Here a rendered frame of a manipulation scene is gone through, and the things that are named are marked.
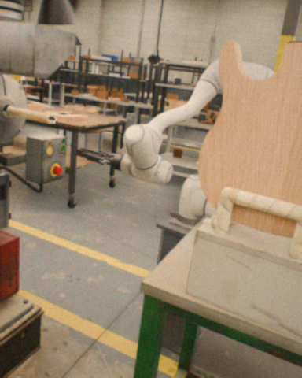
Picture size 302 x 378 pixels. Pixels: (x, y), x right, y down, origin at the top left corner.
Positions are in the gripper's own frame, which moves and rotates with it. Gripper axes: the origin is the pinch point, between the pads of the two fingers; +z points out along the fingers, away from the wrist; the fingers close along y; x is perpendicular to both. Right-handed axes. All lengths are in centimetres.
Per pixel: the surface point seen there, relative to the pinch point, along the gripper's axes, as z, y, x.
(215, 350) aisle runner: -67, 42, -107
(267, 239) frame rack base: -84, -44, 3
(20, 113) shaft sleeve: 4.4, -33.4, 18.3
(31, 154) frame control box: 18.8, -12.9, -2.6
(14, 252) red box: 27, -14, -52
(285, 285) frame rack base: -90, -52, -3
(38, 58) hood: -15, -46, 37
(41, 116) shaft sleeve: -5.1, -33.4, 18.4
